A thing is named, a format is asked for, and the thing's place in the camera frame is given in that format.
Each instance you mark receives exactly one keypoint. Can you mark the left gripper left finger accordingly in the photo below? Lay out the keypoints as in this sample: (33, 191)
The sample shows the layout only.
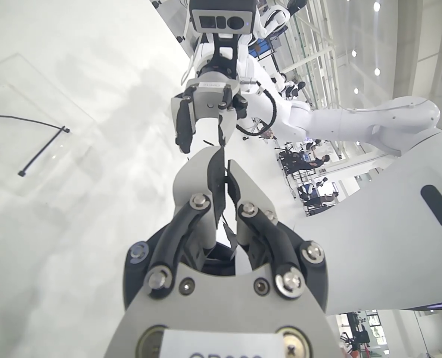
(191, 184)

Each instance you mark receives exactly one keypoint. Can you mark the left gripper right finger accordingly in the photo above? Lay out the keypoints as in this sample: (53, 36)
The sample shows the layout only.
(254, 191)

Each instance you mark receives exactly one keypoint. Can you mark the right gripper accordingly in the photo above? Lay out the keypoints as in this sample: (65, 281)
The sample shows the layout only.
(209, 96)

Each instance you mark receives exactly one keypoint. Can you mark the thin black zip tie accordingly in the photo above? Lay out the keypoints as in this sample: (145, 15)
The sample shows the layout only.
(27, 121)
(41, 150)
(227, 176)

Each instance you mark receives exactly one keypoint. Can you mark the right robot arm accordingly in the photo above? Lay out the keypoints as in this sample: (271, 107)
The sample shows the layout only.
(318, 121)

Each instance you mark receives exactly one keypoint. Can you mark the person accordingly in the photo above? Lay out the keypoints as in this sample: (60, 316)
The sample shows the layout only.
(303, 162)
(323, 197)

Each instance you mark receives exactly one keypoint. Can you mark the robot body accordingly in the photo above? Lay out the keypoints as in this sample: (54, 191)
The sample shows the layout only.
(385, 225)

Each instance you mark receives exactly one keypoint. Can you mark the clear plastic plate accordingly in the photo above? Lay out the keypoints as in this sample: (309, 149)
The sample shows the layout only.
(30, 87)

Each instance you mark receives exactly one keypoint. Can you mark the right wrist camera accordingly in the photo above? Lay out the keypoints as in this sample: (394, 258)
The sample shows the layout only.
(221, 9)

